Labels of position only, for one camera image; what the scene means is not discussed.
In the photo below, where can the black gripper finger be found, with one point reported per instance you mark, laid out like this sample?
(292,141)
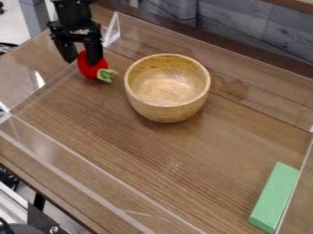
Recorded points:
(94,47)
(68,49)

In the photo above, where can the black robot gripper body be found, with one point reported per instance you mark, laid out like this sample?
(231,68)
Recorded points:
(74,17)

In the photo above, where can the red plush strawberry green leaves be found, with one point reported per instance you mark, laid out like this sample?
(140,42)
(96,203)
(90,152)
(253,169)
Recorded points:
(98,71)

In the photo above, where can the light wooden bowl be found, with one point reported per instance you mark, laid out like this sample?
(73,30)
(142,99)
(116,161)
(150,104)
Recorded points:
(166,87)

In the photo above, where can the black device bottom left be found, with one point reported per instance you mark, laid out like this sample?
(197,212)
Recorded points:
(34,225)

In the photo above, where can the green rectangular block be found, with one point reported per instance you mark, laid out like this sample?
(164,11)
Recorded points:
(274,199)

